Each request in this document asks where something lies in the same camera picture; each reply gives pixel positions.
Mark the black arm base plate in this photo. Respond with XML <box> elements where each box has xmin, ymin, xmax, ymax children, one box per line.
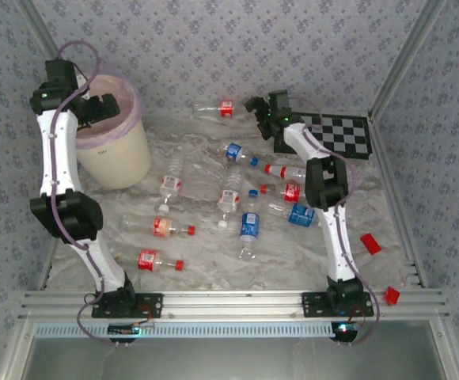
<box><xmin>301</xmin><ymin>291</ymin><xmax>375</xmax><ymax>317</ymax></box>
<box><xmin>91</xmin><ymin>291</ymin><xmax>164</xmax><ymax>319</ymax></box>

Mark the slotted grey cable duct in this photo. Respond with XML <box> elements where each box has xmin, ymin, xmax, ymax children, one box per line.
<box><xmin>34</xmin><ymin>321</ymin><xmax>338</xmax><ymax>340</ymax></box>

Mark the grey metal lower panel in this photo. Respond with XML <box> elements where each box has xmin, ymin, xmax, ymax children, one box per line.
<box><xmin>19</xmin><ymin>320</ymin><xmax>459</xmax><ymax>380</ymax></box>

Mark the black grey checkerboard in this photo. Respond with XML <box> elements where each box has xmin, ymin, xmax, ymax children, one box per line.
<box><xmin>272</xmin><ymin>112</ymin><xmax>374</xmax><ymax>162</ymax></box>

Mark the crushed clear bottle red label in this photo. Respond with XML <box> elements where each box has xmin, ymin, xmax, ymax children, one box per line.
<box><xmin>192</xmin><ymin>98</ymin><xmax>236</xmax><ymax>118</ymax></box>

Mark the aluminium frame post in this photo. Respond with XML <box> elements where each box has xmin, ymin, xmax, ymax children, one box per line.
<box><xmin>15</xmin><ymin>0</ymin><xmax>63</xmax><ymax>59</ymax></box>
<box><xmin>370</xmin><ymin>0</ymin><xmax>449</xmax><ymax>118</ymax></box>

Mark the aluminium side rail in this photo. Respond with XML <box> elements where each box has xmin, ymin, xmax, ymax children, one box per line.
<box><xmin>367</xmin><ymin>112</ymin><xmax>431</xmax><ymax>290</ymax></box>
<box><xmin>38</xmin><ymin>239</ymin><xmax>61</xmax><ymax>292</ymax></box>

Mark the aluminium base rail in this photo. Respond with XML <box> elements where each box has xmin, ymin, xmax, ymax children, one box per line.
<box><xmin>17</xmin><ymin>288</ymin><xmax>450</xmax><ymax>321</ymax></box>

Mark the red cap orange label bottle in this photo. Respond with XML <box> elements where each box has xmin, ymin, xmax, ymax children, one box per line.
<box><xmin>120</xmin><ymin>215</ymin><xmax>197</xmax><ymax>239</ymax></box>

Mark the black controller board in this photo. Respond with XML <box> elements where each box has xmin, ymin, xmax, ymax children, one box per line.
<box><xmin>331</xmin><ymin>321</ymin><xmax>360</xmax><ymax>344</ymax></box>
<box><xmin>108</xmin><ymin>323</ymin><xmax>142</xmax><ymax>342</ymax></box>

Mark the pink plastic bin liner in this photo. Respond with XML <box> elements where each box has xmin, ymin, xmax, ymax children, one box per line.
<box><xmin>73</xmin><ymin>65</ymin><xmax>146</xmax><ymax>150</ymax></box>

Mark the red cap cola label bottle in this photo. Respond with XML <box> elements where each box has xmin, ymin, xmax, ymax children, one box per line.
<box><xmin>259</xmin><ymin>181</ymin><xmax>309</xmax><ymax>204</ymax></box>

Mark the cream plastic bin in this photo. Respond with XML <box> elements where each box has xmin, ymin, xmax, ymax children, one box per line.
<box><xmin>73</xmin><ymin>66</ymin><xmax>153</xmax><ymax>190</ymax></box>

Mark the capless blue label bottle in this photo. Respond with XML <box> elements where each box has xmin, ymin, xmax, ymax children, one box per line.
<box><xmin>237</xmin><ymin>196</ymin><xmax>263</xmax><ymax>261</ymax></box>

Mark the blue cap blue label bottle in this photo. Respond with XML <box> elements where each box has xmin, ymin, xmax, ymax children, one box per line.
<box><xmin>248</xmin><ymin>188</ymin><xmax>321</xmax><ymax>230</ymax></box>
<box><xmin>208</xmin><ymin>141</ymin><xmax>260</xmax><ymax>167</ymax></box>

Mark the red block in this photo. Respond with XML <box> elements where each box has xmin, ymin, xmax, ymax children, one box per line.
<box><xmin>359</xmin><ymin>232</ymin><xmax>383</xmax><ymax>256</ymax></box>
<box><xmin>383</xmin><ymin>286</ymin><xmax>401</xmax><ymax>306</ymax></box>

